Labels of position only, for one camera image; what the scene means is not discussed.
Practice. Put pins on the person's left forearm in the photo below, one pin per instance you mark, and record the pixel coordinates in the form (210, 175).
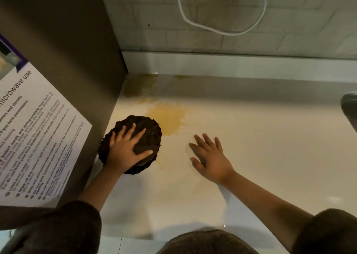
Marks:
(100, 187)

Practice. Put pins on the person's left hand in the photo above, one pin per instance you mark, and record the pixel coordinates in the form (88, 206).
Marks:
(122, 156)

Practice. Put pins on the brown liquid spill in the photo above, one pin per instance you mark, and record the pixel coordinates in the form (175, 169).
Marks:
(167, 117)

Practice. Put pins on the person's right hand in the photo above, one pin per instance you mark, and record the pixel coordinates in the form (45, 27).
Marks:
(214, 161)

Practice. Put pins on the white countertop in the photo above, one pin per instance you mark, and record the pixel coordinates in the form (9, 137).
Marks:
(279, 156)

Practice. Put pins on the brown knit sweater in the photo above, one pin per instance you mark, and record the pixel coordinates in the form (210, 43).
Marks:
(61, 228)

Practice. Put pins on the white backsplash ledge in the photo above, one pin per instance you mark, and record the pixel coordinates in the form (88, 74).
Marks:
(237, 67)

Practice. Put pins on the white paper notice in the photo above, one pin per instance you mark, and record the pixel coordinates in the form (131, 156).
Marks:
(36, 139)

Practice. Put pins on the dark brown side panel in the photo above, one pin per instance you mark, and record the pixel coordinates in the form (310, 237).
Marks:
(69, 39)

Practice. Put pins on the stainless steel sink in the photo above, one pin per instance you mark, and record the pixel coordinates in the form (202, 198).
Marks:
(350, 109)

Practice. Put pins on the person's right forearm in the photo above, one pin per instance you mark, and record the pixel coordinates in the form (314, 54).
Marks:
(265, 206)

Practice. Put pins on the dark brown cleaning cloth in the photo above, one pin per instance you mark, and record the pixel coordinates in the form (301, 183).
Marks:
(147, 128)

